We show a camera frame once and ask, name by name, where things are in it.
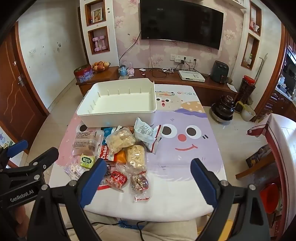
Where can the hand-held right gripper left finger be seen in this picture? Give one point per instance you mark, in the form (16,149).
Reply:
(93,183)

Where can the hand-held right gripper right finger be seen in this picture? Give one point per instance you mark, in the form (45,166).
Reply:
(203,183)

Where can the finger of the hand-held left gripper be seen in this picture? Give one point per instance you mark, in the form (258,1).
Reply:
(17,148)
(45,157)

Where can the small dark packet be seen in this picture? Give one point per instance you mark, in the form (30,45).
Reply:
(107,171)

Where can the small green packet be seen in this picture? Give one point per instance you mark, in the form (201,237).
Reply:
(87,161)

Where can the small clear white packet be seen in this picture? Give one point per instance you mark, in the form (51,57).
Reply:
(74,171)

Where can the red round candy packet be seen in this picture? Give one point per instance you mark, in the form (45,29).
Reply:
(118,179)

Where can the red orange biscuit packet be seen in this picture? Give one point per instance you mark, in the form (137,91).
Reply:
(105,154)

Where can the clear bread packet white label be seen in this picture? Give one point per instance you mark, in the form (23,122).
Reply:
(84,141)

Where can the clear mixed nut packet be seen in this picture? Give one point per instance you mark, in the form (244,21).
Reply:
(140,184)

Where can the clear puffed rice bag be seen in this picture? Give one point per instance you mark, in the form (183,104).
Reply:
(136,157)
(121,140)

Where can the blue-ended clear cake packet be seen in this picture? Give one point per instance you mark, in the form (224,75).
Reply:
(108,133)

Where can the white packet red-striped ends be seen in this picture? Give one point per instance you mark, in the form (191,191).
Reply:
(144,132)

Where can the white plastic storage bin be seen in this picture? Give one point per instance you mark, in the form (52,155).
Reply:
(120,102)

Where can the person's left hand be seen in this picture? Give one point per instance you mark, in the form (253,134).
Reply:
(19,217)

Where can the cartoon printed tablecloth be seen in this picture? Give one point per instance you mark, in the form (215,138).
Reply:
(180,162)

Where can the brown wooden door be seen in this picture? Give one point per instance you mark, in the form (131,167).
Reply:
(18,104)

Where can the printed cardboard box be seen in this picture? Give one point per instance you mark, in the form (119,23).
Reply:
(256,155)

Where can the red plastic stool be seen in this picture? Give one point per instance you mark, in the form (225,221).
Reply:
(269,197)

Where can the person's beige trousers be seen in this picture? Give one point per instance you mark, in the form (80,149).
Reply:
(150,231)

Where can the dark glazed ceramic jar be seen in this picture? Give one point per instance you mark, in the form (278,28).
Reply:
(223,109)

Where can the wooden chair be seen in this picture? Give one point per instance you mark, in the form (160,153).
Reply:
(274,148)

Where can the white plastic bucket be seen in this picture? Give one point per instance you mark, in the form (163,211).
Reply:
(248,113)

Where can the red round tin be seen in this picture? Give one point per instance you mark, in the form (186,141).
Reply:
(83,74)

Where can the white chair cover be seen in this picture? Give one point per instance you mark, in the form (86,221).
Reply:
(286,143)

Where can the wooden television cabinet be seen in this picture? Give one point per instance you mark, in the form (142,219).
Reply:
(208,89)

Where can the white paper sheet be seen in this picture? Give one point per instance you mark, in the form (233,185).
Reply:
(231,87)

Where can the dark jar with red lid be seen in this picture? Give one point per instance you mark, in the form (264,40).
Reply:
(246,90)

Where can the bowl of fruit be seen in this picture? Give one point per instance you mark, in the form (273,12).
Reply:
(100,66)

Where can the white set-top box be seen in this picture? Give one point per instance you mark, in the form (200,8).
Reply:
(190,76)

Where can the dark grey air fryer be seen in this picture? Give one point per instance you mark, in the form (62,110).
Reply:
(219,70)

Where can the blue snow globe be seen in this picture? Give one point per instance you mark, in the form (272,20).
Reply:
(122,70)

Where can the pink toy figure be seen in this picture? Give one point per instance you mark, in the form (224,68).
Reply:
(131,70)

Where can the wooden display cabinet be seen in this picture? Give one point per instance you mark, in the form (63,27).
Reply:
(286,76)

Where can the framed photo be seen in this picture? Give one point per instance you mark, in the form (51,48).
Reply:
(97,15)

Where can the red white cup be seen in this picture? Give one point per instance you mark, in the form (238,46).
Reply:
(255,26)

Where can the colourful wall poster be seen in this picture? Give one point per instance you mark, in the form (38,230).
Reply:
(4,139)

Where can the white wall switch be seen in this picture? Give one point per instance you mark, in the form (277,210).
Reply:
(32,52)

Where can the white wall socket panel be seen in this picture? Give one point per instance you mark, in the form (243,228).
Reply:
(178,58)

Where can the black wall television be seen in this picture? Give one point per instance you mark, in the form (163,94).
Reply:
(180,20)

